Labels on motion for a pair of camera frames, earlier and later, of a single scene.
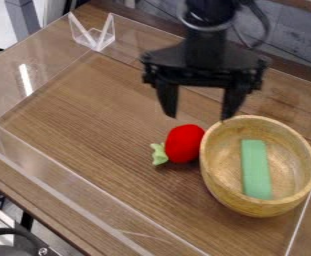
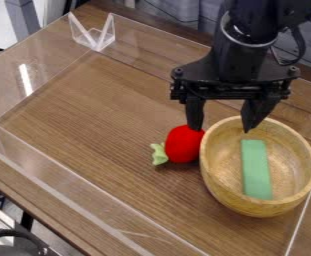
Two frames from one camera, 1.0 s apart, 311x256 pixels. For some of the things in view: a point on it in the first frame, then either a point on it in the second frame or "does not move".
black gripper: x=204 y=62 → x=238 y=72
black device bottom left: x=27 y=243 does not move
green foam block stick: x=255 y=170 does not move
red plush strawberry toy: x=180 y=147 does not move
